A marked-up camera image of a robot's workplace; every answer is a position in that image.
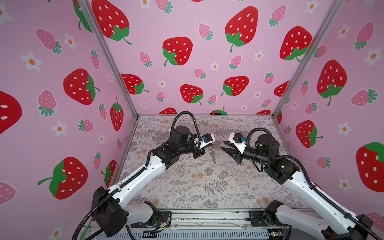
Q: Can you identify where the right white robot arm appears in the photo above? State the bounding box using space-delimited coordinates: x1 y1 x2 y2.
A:
223 133 374 240

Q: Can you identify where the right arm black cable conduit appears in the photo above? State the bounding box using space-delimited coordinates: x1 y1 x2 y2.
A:
245 127 382 240

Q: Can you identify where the aluminium corner frame post right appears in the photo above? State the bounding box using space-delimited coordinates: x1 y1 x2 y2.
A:
272 0 345 120

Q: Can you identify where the white perforated cable tray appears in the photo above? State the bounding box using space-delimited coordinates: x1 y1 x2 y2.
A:
92 229 271 240

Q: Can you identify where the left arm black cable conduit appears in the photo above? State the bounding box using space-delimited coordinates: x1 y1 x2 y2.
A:
71 110 202 240

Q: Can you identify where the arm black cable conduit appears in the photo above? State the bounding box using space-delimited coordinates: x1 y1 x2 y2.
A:
71 110 202 240
245 127 382 240

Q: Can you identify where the metal key holder plate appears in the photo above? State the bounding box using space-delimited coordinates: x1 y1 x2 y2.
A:
209 145 216 164

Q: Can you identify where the aluminium corner frame post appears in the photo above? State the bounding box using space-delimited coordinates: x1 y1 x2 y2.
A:
79 0 139 120
272 0 345 120

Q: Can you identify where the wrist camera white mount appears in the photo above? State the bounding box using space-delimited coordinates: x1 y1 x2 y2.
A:
229 133 247 154
196 134 216 143

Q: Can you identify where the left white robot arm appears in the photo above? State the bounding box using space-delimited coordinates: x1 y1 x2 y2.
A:
89 126 215 239

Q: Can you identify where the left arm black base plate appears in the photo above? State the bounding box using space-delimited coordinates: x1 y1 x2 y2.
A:
130 211 172 229

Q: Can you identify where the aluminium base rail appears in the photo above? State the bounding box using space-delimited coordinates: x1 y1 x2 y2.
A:
86 208 313 232

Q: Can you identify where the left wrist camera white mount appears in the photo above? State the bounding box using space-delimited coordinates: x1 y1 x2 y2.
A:
196 134 216 143

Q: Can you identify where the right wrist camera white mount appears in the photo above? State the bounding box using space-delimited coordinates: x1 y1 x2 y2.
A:
229 133 247 154

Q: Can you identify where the aluminium corner frame post left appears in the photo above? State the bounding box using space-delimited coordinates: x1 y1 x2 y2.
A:
79 0 139 120

